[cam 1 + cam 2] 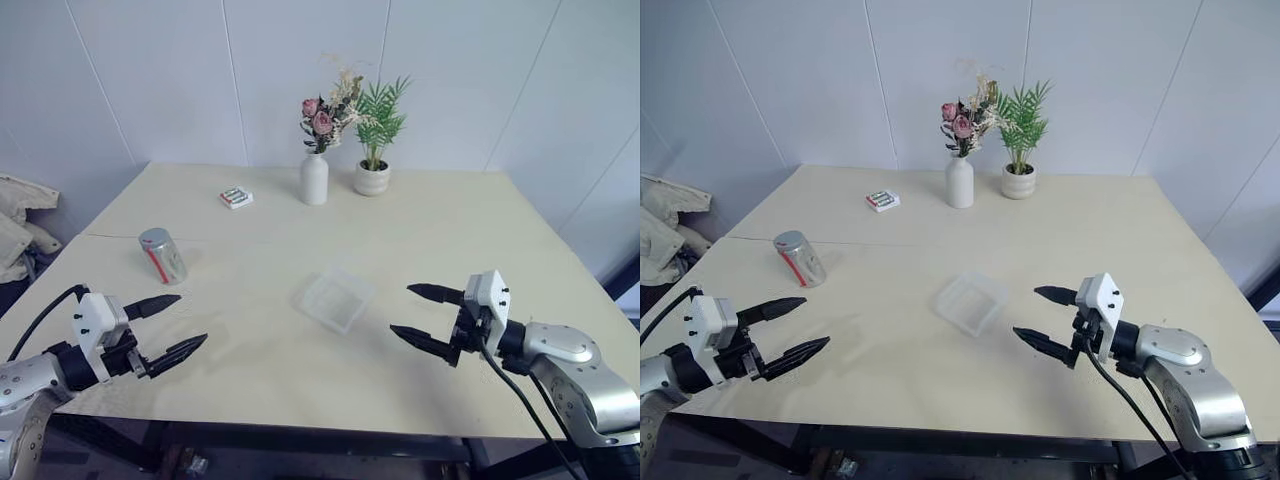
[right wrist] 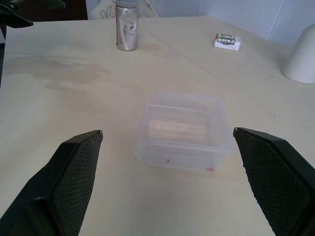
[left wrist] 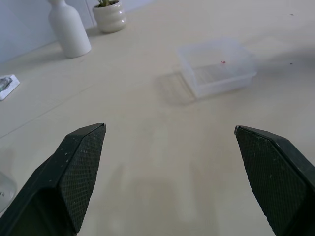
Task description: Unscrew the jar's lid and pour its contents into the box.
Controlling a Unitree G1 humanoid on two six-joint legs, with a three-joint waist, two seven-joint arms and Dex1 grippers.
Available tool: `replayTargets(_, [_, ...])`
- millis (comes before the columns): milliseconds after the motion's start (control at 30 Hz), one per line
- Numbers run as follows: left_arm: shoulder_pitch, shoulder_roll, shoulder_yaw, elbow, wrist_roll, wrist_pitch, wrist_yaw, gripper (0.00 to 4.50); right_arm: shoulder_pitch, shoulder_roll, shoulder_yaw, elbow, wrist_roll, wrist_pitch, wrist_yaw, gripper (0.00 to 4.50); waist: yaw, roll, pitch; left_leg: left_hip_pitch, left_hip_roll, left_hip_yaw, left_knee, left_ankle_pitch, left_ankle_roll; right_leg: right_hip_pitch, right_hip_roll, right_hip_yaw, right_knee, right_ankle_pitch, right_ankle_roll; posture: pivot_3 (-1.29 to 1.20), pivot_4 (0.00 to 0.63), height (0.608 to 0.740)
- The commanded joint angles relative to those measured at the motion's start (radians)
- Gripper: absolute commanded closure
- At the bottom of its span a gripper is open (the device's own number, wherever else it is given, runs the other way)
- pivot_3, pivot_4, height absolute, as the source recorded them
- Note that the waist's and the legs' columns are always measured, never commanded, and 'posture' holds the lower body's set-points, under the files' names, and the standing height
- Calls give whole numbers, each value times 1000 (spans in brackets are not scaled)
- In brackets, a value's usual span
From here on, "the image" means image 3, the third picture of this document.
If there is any clear object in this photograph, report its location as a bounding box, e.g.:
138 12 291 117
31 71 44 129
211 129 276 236
0 171 17 214

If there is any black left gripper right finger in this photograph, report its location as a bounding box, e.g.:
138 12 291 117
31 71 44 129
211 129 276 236
234 125 315 236

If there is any white ceramic vase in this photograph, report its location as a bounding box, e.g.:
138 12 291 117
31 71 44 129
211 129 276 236
48 0 92 59

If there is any white tray with packet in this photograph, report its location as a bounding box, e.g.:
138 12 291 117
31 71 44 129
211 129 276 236
0 74 21 102

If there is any green potted plant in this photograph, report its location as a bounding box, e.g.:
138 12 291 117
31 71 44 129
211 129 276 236
97 0 119 7

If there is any white ribbed plant pot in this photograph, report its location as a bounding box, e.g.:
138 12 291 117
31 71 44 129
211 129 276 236
92 0 127 34

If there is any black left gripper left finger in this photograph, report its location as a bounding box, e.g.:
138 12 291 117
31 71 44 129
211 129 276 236
0 122 107 236

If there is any clear plastic container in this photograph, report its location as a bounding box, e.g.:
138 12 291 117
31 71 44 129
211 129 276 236
176 37 257 99

